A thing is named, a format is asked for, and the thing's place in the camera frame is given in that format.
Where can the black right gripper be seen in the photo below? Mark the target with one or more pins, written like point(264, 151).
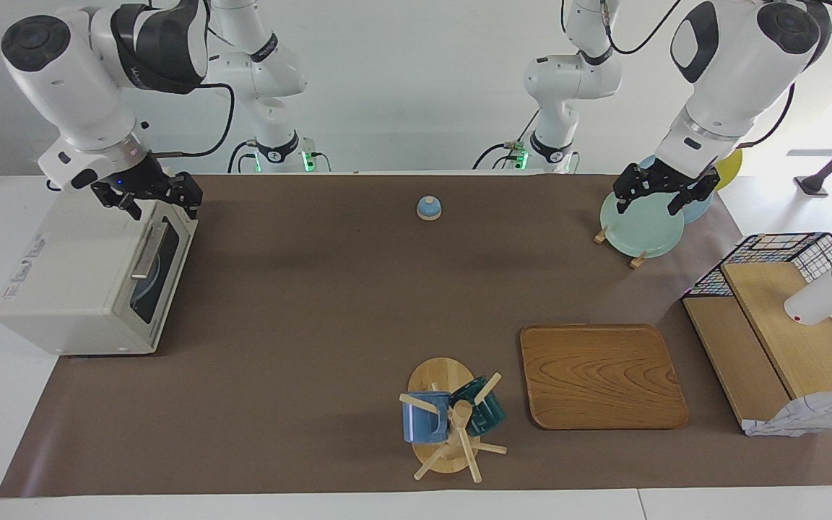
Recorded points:
point(149, 186)

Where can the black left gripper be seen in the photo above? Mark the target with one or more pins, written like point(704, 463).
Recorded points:
point(665, 180)

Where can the light blue ridged plate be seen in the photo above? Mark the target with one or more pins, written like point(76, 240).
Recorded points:
point(147, 296)

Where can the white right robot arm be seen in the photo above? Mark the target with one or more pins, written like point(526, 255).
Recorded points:
point(76, 94)

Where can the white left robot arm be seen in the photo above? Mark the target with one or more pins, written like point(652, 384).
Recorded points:
point(734, 72)

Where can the beige toaster oven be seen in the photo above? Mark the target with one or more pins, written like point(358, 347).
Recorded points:
point(62, 274)

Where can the pale green plate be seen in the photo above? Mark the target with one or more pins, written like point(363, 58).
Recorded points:
point(640, 231)

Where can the light blue smooth plate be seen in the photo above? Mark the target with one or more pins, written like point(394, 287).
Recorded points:
point(699, 209)

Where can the wooden plate rack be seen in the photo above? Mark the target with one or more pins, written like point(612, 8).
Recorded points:
point(637, 261)

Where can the yellow plate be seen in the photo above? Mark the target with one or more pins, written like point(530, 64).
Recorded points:
point(729, 167)

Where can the rectangular wooden tray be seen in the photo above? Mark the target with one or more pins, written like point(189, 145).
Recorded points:
point(604, 375)

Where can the brown table mat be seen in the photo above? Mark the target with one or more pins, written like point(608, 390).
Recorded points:
point(315, 325)

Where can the white cup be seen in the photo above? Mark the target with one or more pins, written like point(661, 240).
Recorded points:
point(820, 300)

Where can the wooden two-tier shelf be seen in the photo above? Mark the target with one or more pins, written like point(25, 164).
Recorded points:
point(799, 361)

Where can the small blue lid wooden knob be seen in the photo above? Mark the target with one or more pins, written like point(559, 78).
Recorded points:
point(428, 211)

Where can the dark green mug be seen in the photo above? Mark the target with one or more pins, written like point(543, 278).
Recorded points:
point(488, 415)

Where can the wooden mug tree stand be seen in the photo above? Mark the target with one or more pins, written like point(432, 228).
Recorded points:
point(438, 375)

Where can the blue mug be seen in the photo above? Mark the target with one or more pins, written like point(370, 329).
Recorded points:
point(423, 426)

